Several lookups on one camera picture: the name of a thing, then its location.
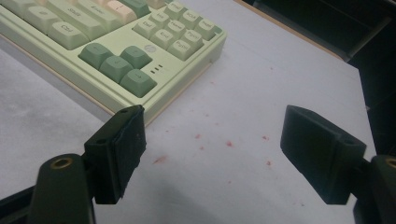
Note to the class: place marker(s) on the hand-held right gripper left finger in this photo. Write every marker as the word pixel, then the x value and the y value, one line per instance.
pixel 118 155

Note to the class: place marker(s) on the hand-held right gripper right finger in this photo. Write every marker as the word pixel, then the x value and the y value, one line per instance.
pixel 320 152

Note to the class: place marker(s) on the green mechanical keyboard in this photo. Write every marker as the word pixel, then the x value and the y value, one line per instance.
pixel 177 74

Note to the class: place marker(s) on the white textured cloth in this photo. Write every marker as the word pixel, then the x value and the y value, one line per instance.
pixel 37 109

